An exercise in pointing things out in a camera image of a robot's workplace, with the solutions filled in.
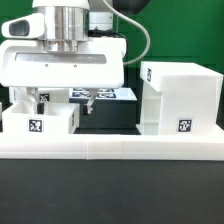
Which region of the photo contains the white L-shaped fence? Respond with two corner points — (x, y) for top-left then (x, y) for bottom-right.
(0, 128), (224, 161)

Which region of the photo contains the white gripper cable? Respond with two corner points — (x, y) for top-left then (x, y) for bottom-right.
(101, 0), (151, 67)

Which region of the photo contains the white rear drawer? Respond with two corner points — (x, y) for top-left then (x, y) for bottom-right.
(9, 87), (69, 103)

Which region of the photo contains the white drawer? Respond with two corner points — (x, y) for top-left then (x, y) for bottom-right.
(9, 87), (69, 103)
(2, 101), (79, 135)

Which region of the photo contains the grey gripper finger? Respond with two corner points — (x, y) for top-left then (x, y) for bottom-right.
(83, 89), (98, 115)
(26, 87), (44, 114)

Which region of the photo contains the marker tag sheet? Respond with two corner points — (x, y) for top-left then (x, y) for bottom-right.
(69, 88), (137, 101)

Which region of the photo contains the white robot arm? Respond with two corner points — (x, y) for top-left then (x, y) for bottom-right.
(0, 0), (150, 114)

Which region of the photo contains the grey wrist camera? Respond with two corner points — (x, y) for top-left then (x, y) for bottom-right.
(1, 13), (45, 39)

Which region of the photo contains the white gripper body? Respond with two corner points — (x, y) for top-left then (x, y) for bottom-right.
(0, 37), (126, 89)

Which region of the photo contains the white front drawer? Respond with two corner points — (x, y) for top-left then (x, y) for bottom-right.
(2, 101), (79, 135)

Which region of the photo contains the white drawer cabinet box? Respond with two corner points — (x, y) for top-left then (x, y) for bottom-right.
(137, 61), (223, 136)

